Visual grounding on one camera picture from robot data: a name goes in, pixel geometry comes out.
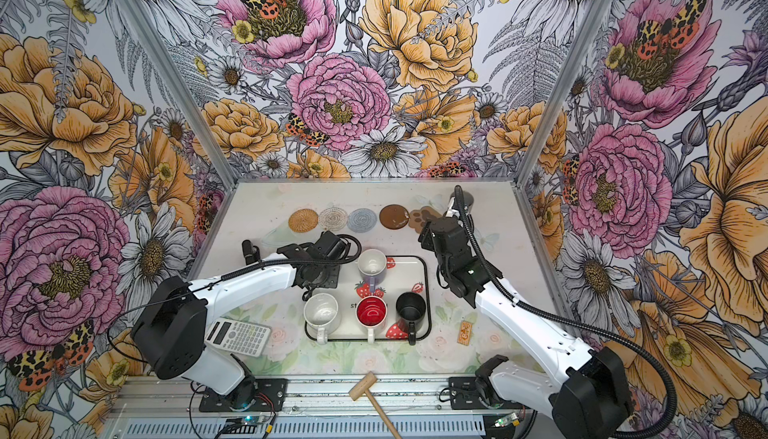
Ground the woven straw round coaster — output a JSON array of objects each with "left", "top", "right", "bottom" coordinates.
[{"left": 288, "top": 208, "right": 319, "bottom": 234}]

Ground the beige woven round coaster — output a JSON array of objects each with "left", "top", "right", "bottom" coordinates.
[{"left": 318, "top": 207, "right": 348, "bottom": 232}]

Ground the purple white mug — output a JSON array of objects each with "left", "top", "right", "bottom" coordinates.
[{"left": 357, "top": 249, "right": 388, "bottom": 291}]

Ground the blue grey woven coaster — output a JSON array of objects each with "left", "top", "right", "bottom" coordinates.
[{"left": 347, "top": 208, "right": 378, "bottom": 233}]

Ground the brown paw shaped coaster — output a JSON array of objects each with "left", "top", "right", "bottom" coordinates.
[{"left": 408, "top": 206, "right": 442, "bottom": 234}]

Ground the glossy brown round coaster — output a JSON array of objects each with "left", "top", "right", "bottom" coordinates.
[{"left": 379, "top": 204, "right": 410, "bottom": 230}]

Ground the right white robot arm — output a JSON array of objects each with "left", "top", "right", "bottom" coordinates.
[{"left": 419, "top": 197, "right": 633, "bottom": 438}]

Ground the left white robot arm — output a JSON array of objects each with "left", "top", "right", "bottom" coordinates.
[{"left": 131, "top": 231, "right": 363, "bottom": 411}]

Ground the strawberry print serving tray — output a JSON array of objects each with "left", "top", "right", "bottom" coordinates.
[{"left": 304, "top": 255, "right": 433, "bottom": 345}]

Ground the small orange biscuit block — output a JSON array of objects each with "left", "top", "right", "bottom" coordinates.
[{"left": 457, "top": 320, "right": 473, "bottom": 346}]

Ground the black mug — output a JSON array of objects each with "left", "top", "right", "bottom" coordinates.
[{"left": 396, "top": 292, "right": 427, "bottom": 346}]

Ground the red interior white mug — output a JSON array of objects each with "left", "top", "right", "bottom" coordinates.
[{"left": 356, "top": 295, "right": 388, "bottom": 344}]

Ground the white calculator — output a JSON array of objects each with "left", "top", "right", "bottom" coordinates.
[{"left": 205, "top": 318, "right": 271, "bottom": 357}]

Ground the wooden mallet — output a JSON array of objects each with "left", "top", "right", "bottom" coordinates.
[{"left": 349, "top": 372, "right": 402, "bottom": 439}]

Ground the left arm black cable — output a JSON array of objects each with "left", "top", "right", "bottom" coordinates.
[{"left": 106, "top": 233, "right": 364, "bottom": 368}]

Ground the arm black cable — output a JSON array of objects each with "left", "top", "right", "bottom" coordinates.
[
  {"left": 106, "top": 233, "right": 364, "bottom": 368},
  {"left": 452, "top": 185, "right": 679, "bottom": 439}
]

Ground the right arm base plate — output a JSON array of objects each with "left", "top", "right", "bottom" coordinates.
[{"left": 447, "top": 376, "right": 513, "bottom": 410}]

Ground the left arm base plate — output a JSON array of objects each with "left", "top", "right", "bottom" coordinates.
[{"left": 198, "top": 376, "right": 288, "bottom": 413}]

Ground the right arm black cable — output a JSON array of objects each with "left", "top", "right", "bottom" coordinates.
[{"left": 452, "top": 185, "right": 679, "bottom": 439}]

